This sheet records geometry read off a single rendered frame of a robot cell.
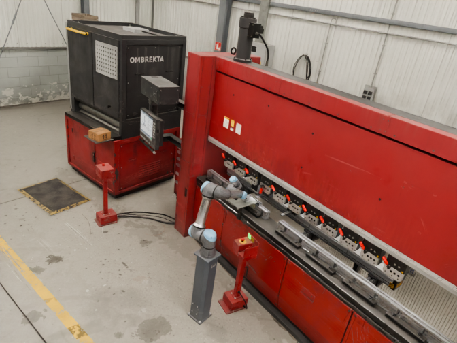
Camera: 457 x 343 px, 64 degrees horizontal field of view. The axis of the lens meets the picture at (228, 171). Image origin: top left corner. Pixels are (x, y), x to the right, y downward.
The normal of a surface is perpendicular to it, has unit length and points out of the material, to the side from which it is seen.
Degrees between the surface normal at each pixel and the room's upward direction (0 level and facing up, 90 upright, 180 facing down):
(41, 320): 0
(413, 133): 90
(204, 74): 90
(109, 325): 0
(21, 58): 90
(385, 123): 90
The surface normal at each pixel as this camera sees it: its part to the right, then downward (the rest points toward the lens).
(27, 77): 0.76, 0.37
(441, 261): -0.78, 0.18
